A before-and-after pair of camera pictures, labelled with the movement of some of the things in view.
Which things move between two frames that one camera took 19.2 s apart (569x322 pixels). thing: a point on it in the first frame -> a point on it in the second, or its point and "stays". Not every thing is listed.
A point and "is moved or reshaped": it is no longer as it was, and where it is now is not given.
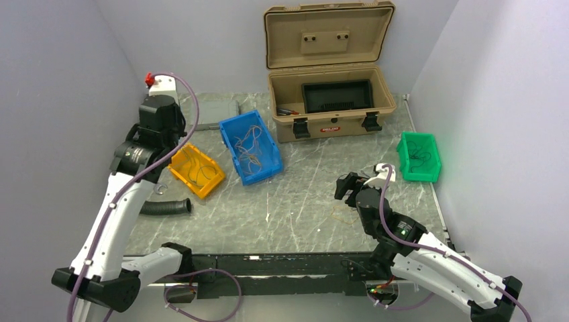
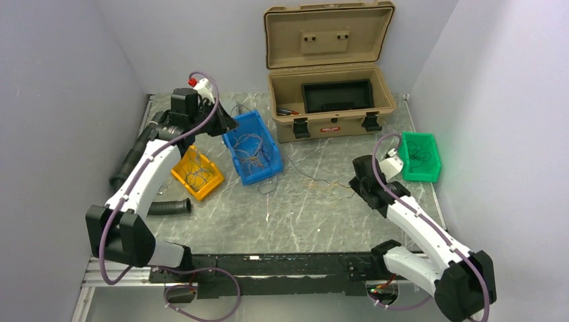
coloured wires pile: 194,170 is moved or reshaped
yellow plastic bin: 198,171 stays
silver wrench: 156,188 stays
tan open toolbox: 326,78 stays
